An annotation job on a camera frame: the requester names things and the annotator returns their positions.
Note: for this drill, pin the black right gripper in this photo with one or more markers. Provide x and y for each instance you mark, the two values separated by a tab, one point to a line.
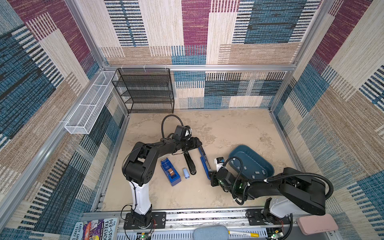
213	178

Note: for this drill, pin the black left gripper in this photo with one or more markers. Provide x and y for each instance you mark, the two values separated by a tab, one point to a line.
193	144

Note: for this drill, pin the blue and black stapler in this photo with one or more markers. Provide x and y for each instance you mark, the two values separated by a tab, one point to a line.
205	163

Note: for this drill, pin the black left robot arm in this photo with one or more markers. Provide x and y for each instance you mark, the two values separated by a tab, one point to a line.
139	166

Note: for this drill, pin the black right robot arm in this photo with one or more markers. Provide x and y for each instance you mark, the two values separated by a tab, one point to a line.
287	193

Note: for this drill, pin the blue tape dispenser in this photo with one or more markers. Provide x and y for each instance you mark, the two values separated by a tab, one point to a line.
172	175

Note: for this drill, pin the teal plastic tray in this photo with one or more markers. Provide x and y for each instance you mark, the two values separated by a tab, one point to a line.
246	157

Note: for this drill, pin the grey-blue fabric case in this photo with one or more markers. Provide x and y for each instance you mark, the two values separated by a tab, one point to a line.
211	233

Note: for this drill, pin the yellow white marker pen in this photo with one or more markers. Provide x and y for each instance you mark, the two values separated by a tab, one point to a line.
252	235

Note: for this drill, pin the colourful book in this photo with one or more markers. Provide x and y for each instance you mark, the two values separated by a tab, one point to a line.
103	229

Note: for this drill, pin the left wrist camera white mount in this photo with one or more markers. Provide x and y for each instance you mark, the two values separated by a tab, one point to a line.
187	132

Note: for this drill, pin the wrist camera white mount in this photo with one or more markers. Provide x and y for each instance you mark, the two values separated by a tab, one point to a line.
219	163
187	132

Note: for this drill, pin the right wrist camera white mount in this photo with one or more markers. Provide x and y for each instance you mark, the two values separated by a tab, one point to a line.
219	163

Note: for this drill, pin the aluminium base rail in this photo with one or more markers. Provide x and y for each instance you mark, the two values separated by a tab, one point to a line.
180	224

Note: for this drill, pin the black wire mesh shelf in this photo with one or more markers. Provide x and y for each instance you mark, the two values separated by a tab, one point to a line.
145	90

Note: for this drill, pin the white wire mesh basket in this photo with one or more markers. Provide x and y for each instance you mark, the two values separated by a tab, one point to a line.
87	112

